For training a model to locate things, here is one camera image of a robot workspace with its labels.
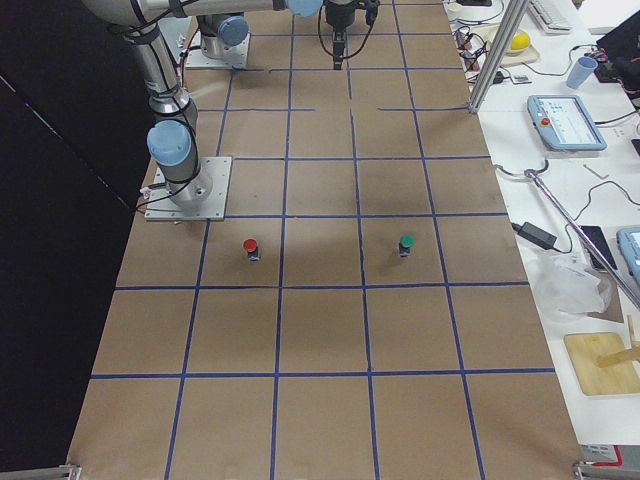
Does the wooden cutting board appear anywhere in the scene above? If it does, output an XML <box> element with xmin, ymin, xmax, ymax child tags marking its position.
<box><xmin>564</xmin><ymin>332</ymin><xmax>639</xmax><ymax>396</ymax></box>

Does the aluminium frame post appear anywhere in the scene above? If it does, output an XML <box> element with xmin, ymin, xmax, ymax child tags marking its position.
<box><xmin>468</xmin><ymin>0</ymin><xmax>529</xmax><ymax>114</ymax></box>

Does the black power adapter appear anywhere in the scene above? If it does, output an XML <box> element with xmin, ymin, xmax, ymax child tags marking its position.
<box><xmin>512</xmin><ymin>222</ymin><xmax>557</xmax><ymax>250</ymax></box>

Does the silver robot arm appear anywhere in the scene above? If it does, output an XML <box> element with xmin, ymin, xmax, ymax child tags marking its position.
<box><xmin>196</xmin><ymin>12</ymin><xmax>249</xmax><ymax>60</ymax></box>
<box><xmin>84</xmin><ymin>1</ymin><xmax>379</xmax><ymax>216</ymax></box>

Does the blue teach pendant tablet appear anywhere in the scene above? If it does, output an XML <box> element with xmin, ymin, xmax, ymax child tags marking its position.
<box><xmin>526</xmin><ymin>95</ymin><xmax>607</xmax><ymax>152</ymax></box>

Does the blue plastic cup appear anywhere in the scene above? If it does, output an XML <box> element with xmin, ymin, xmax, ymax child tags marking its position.
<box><xmin>565</xmin><ymin>56</ymin><xmax>599</xmax><ymax>89</ymax></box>

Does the clear plastic bag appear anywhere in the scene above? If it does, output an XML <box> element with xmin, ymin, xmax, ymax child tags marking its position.
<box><xmin>525</xmin><ymin>252</ymin><xmax>613</xmax><ymax>322</ymax></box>

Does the metal crutch pole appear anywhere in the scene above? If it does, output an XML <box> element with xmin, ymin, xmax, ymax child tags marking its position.
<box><xmin>494</xmin><ymin>158</ymin><xmax>639</xmax><ymax>309</ymax></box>

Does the yellow lemon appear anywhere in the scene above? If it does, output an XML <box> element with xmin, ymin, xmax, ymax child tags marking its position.
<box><xmin>508</xmin><ymin>31</ymin><xmax>531</xmax><ymax>54</ymax></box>

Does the beige tray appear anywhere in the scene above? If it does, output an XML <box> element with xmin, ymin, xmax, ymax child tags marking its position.
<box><xmin>472</xmin><ymin>22</ymin><xmax>543</xmax><ymax>69</ymax></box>

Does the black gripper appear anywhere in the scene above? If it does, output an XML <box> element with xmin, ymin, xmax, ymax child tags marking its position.
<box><xmin>324</xmin><ymin>1</ymin><xmax>358</xmax><ymax>70</ymax></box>

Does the black smartphone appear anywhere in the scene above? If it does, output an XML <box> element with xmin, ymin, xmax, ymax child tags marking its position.
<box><xmin>580</xmin><ymin>225</ymin><xmax>617</xmax><ymax>272</ymax></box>

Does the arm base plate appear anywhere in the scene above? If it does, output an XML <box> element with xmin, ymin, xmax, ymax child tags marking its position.
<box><xmin>186</xmin><ymin>33</ymin><xmax>251</xmax><ymax>70</ymax></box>
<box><xmin>142</xmin><ymin>156</ymin><xmax>232</xmax><ymax>221</ymax></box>

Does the red push button switch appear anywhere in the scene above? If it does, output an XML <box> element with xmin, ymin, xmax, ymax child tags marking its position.
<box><xmin>243</xmin><ymin>238</ymin><xmax>261</xmax><ymax>262</ymax></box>

